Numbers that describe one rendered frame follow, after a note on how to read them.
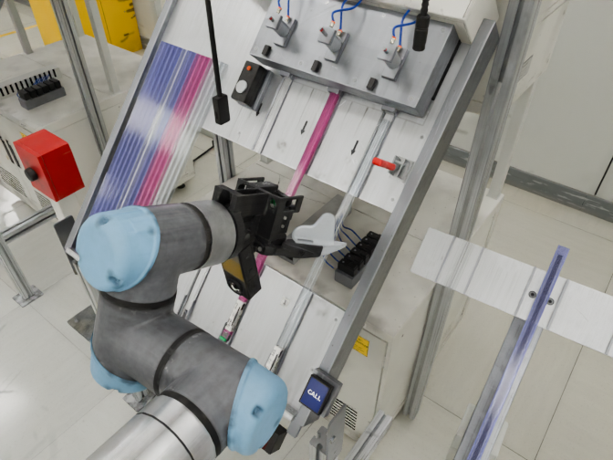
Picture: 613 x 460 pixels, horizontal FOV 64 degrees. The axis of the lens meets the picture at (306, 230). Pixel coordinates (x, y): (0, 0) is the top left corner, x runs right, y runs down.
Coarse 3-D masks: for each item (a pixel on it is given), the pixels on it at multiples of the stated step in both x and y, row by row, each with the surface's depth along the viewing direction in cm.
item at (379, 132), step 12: (384, 120) 81; (384, 132) 82; (372, 144) 81; (372, 156) 82; (360, 168) 82; (360, 180) 82; (348, 192) 82; (348, 204) 82; (336, 216) 83; (336, 228) 82; (312, 276) 83; (300, 300) 84; (300, 312) 84; (288, 324) 84; (288, 336) 84
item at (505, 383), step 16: (560, 256) 63; (544, 288) 63; (544, 304) 63; (528, 320) 63; (528, 336) 62; (512, 368) 63; (512, 384) 62; (496, 400) 62; (496, 416) 62; (480, 432) 62; (480, 448) 62
